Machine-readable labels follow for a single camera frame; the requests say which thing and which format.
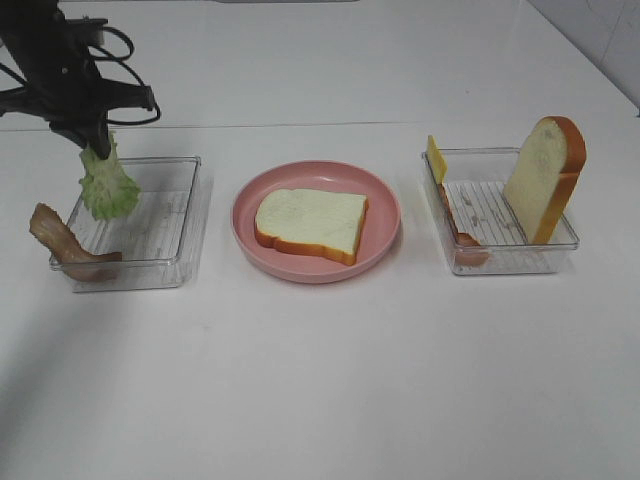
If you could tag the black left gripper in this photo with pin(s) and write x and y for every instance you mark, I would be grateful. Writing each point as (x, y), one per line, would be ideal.
(61, 81)

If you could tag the green lettuce leaf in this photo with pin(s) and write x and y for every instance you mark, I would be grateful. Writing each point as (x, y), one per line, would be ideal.
(107, 191)

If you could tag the brown bacon strip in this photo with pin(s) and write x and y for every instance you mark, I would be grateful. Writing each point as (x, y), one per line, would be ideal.
(48, 228)

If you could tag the bread slice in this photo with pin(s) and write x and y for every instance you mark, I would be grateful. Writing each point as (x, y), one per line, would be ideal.
(549, 164)
(312, 222)

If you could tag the yellow cheese slice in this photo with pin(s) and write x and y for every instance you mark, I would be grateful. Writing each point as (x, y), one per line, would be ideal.
(436, 161)

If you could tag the pink bacon strip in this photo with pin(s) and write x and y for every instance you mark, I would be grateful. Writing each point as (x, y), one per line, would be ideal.
(462, 258)

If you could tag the left clear plastic tray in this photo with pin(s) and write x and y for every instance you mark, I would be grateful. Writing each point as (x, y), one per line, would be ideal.
(160, 241)

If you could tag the clear plastic tray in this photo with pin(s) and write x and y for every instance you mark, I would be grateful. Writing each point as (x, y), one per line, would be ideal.
(160, 241)
(474, 183)

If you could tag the pink round plate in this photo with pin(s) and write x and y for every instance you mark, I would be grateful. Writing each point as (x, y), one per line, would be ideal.
(381, 225)

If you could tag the right clear plastic tray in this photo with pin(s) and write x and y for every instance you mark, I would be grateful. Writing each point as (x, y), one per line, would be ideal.
(474, 183)

